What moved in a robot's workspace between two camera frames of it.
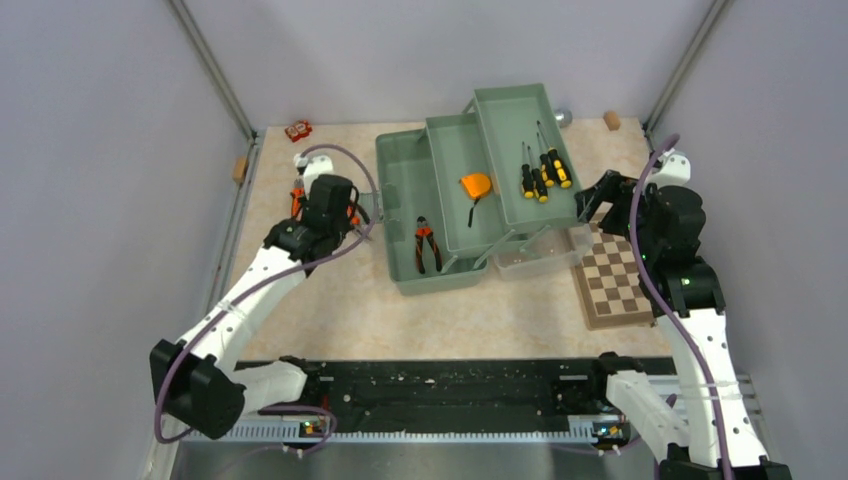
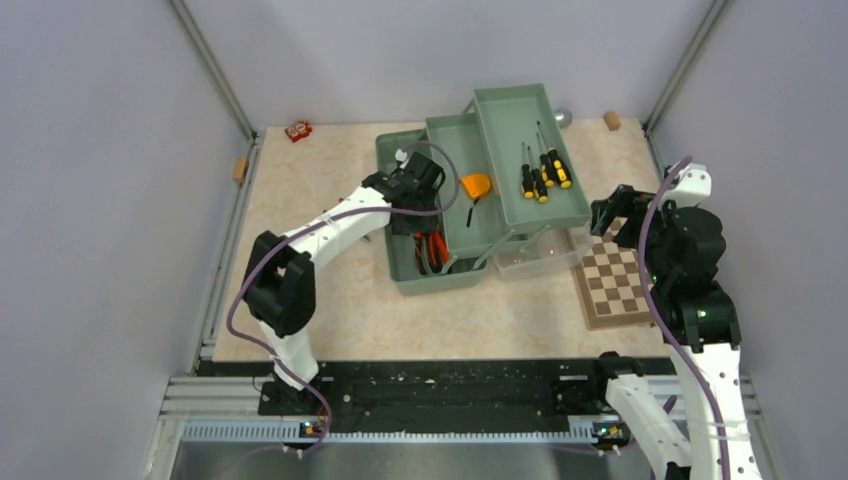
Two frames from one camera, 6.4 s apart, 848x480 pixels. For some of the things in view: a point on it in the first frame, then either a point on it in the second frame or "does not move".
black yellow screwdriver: [527, 177] does not move
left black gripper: [346, 222] to [426, 223]
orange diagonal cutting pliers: [297, 195] to [437, 250]
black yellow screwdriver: [539, 188] does not move
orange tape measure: [477, 186] does not move
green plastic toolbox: [449, 193] does not move
